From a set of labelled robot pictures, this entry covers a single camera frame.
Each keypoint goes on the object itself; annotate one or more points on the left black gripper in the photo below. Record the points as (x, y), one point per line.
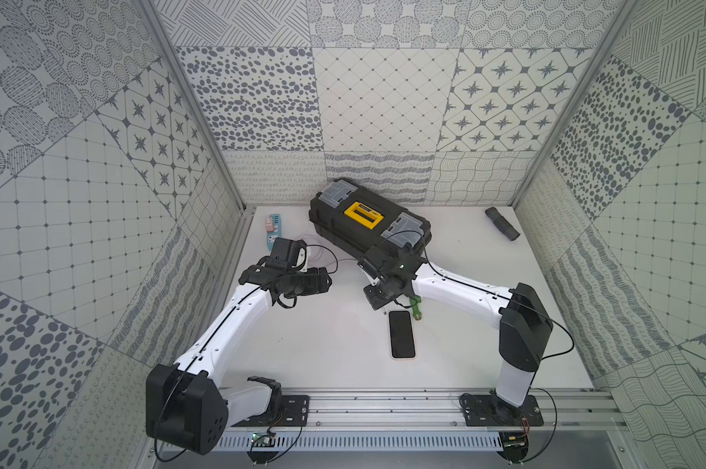
(309, 281)

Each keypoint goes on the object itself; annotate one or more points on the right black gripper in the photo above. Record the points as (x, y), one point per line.
(374, 301)

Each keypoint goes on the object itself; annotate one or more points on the black smartphone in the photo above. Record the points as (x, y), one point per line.
(402, 340)

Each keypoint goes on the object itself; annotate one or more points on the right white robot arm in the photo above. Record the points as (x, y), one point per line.
(518, 316)

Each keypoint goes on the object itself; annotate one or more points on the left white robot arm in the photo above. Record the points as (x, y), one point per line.
(185, 407)

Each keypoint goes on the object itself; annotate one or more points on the green plastic fitting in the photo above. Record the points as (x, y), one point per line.
(414, 306)

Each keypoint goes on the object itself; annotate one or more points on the black cylindrical object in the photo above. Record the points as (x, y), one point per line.
(502, 224)

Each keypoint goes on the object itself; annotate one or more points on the black toolbox with yellow handle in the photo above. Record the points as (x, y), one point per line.
(374, 230)

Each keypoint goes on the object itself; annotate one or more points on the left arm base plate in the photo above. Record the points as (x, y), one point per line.
(284, 411)

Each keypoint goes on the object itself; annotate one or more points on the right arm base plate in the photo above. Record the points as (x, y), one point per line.
(488, 410)

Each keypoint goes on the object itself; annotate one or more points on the aluminium mounting rail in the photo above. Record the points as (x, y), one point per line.
(439, 411)

